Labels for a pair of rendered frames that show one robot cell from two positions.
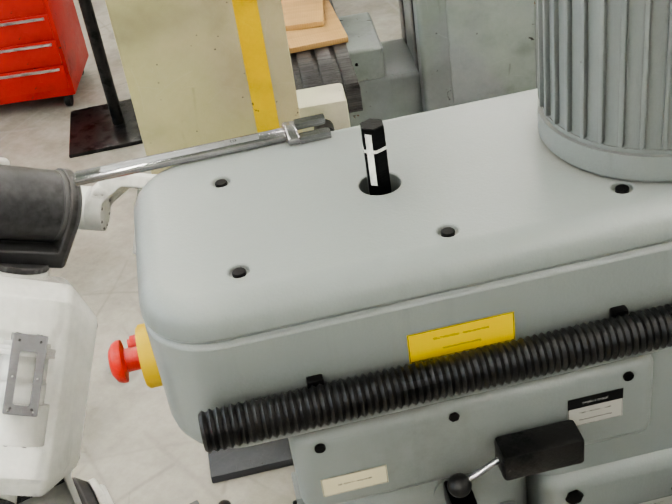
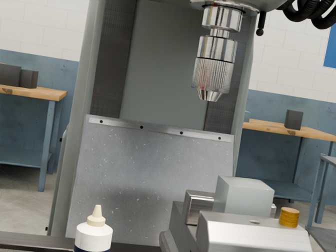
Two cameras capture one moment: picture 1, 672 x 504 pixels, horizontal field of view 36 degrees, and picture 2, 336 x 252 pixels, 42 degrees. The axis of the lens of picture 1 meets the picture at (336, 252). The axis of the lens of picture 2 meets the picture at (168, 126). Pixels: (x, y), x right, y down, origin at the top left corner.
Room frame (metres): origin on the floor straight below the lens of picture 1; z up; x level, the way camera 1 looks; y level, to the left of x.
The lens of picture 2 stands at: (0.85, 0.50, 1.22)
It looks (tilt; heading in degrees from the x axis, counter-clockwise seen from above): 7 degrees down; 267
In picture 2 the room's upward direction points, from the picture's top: 9 degrees clockwise
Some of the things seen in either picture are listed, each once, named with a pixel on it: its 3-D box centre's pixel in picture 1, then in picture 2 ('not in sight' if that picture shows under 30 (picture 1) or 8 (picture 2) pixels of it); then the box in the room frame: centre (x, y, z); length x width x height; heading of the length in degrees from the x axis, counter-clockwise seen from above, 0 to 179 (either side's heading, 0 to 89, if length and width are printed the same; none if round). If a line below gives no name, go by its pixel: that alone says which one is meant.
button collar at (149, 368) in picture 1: (152, 354); not in sight; (0.76, 0.18, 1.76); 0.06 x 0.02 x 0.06; 6
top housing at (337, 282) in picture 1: (404, 254); not in sight; (0.78, -0.06, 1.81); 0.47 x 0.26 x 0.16; 96
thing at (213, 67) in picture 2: not in sight; (213, 68); (0.78, -0.05, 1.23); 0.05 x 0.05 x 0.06
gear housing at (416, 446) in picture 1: (444, 355); not in sight; (0.78, -0.09, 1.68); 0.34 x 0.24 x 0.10; 96
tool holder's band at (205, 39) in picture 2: not in sight; (218, 42); (0.78, -0.05, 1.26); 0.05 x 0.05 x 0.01
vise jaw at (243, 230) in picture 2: not in sight; (252, 239); (0.71, 0.00, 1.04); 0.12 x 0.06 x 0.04; 7
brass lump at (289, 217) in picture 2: not in sight; (289, 217); (0.66, -0.01, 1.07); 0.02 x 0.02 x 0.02
